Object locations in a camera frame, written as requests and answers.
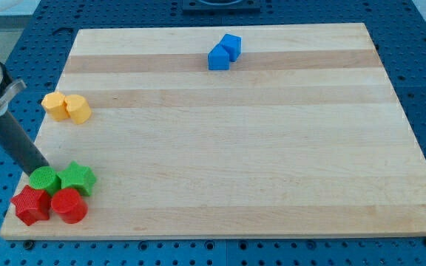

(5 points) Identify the blue pentagon block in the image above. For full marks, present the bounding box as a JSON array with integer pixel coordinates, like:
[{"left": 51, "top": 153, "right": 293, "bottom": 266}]
[{"left": 208, "top": 44, "right": 230, "bottom": 70}]

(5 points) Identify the green cylinder block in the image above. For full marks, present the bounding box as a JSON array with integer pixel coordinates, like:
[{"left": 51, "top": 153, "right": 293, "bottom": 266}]
[{"left": 29, "top": 166, "right": 61, "bottom": 196}]

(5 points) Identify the red star block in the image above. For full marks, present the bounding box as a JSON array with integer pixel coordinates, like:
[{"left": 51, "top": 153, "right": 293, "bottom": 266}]
[{"left": 10, "top": 185, "right": 51, "bottom": 226}]

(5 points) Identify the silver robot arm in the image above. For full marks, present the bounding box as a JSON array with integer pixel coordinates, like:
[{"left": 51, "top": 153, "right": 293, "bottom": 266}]
[{"left": 0, "top": 62, "right": 49, "bottom": 175}]

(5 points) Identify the green star block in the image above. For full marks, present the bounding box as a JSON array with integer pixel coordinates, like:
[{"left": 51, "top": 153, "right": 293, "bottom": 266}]
[{"left": 57, "top": 161, "right": 97, "bottom": 197}]

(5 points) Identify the yellow hexagon block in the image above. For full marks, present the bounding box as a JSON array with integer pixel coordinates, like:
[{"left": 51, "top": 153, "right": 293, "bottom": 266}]
[{"left": 41, "top": 91, "right": 70, "bottom": 121}]

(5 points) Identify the blue cube block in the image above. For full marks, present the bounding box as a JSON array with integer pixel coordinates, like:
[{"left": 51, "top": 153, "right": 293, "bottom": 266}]
[{"left": 219, "top": 34, "right": 242, "bottom": 62}]

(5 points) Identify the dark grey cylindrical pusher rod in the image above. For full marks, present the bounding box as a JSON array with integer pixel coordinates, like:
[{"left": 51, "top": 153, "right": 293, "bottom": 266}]
[{"left": 0, "top": 111, "right": 50, "bottom": 175}]

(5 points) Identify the wooden board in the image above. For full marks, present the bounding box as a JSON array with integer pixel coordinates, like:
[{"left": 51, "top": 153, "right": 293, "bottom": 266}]
[{"left": 0, "top": 23, "right": 426, "bottom": 240}]

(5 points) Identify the red cylinder block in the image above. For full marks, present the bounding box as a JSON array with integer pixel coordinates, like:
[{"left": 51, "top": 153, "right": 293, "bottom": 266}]
[{"left": 51, "top": 188, "right": 88, "bottom": 224}]

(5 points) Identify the yellow heart block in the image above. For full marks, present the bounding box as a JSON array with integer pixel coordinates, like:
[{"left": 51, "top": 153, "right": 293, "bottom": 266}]
[{"left": 64, "top": 95, "right": 92, "bottom": 124}]

